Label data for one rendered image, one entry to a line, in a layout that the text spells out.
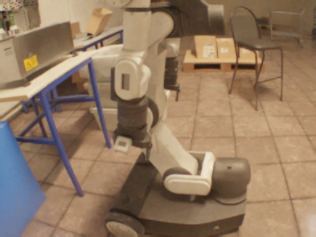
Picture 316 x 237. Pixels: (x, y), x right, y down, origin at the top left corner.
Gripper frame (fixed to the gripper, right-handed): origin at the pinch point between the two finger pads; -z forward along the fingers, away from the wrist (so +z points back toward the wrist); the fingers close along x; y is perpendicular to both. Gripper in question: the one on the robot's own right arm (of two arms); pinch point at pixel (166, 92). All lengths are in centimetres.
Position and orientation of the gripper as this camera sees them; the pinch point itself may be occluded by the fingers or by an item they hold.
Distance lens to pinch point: 113.3
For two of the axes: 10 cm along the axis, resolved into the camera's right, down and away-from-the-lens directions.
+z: 0.7, -8.5, -5.2
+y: -2.8, 4.9, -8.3
